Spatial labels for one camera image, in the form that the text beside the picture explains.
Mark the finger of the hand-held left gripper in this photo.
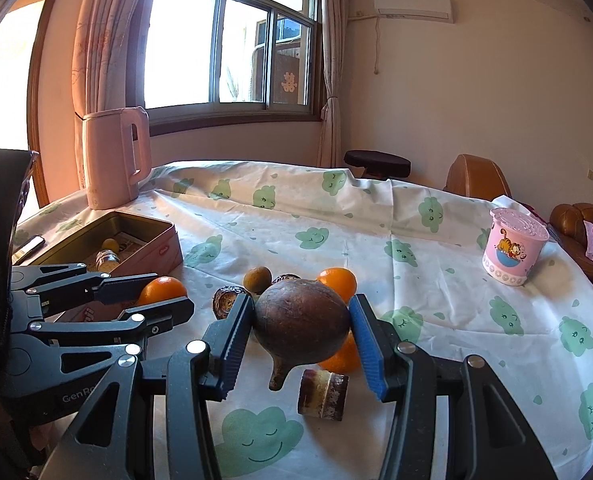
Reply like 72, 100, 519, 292
11, 262, 160, 317
11, 296, 196, 405

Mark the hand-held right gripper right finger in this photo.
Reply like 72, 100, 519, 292
349, 294, 560, 480

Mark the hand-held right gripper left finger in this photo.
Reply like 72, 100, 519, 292
39, 292, 256, 480

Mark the orange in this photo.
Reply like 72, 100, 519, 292
319, 332, 361, 374
317, 267, 358, 308
136, 276, 188, 307

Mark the foil chocolate ball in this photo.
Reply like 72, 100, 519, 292
212, 285, 250, 321

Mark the pink tin box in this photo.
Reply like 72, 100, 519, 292
14, 211, 184, 325

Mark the brown round fruit with stem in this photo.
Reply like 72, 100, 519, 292
253, 279, 353, 392

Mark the small black rectangular device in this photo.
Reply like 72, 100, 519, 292
11, 236, 44, 265

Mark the printed paper sheet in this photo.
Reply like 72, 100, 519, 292
118, 232, 148, 257

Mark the small cylindrical cake roll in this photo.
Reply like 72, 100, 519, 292
297, 368, 350, 421

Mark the small brown longan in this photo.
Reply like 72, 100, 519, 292
243, 266, 267, 295

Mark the pink electric kettle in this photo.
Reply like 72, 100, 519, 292
81, 106, 152, 211

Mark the white tablecloth with green clouds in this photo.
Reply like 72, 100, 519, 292
14, 160, 593, 480

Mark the pink cartoon cat cup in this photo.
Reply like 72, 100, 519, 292
481, 207, 549, 287

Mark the dark round stool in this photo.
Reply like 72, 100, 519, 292
344, 150, 411, 181

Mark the brown leather chair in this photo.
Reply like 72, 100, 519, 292
444, 154, 512, 200

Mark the pink patterned curtain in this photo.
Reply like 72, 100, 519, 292
71, 0, 154, 186

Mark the brown leather sofa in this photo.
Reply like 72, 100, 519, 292
549, 203, 593, 301

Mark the sliding glass window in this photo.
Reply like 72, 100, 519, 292
126, 0, 322, 136

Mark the beige curtain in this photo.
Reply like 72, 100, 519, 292
317, 0, 357, 168

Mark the white air conditioner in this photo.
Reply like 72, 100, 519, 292
373, 0, 455, 24

